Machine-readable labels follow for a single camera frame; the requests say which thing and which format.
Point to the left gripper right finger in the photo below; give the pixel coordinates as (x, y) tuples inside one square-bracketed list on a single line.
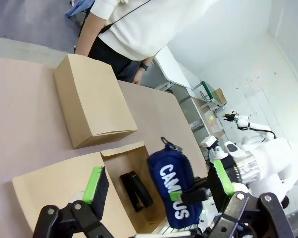
[(221, 183)]

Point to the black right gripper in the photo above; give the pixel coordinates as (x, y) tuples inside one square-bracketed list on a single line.
[(229, 164)]

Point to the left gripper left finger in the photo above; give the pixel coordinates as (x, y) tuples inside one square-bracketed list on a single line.
[(96, 193)]

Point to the navy Campus pencil case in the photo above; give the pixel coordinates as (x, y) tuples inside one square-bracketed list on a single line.
[(173, 178)]

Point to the black stapler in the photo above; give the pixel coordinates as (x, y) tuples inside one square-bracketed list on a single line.
[(136, 191)]

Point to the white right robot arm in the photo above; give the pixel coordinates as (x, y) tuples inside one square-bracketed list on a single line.
[(270, 161)]

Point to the person right forearm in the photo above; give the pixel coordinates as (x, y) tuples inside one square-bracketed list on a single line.
[(89, 34)]

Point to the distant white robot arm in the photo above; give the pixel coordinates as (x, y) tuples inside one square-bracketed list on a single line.
[(250, 125)]

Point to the person left forearm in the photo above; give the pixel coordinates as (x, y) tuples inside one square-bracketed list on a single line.
[(147, 60)]

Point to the brown cardboard box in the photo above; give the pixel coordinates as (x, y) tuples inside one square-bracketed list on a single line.
[(64, 178), (94, 99)]

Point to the small distant cardboard box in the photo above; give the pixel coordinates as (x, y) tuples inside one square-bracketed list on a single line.
[(219, 96)]

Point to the person left hand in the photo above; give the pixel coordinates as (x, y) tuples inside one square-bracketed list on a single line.
[(138, 77)]

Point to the white table top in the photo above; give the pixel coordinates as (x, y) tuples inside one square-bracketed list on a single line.
[(171, 67)]

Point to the black wristwatch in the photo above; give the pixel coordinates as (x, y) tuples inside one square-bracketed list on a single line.
[(144, 66)]

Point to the person dark trousers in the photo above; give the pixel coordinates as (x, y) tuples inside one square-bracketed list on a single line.
[(114, 57)]

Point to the person torso white sweater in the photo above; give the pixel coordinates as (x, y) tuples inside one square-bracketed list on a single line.
[(144, 22)]

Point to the blue cloth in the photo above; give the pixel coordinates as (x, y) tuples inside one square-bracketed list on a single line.
[(78, 8)]

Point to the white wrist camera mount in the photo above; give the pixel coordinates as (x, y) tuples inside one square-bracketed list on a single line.
[(209, 142)]

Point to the green frame cart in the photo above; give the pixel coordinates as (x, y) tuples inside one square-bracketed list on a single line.
[(207, 93)]

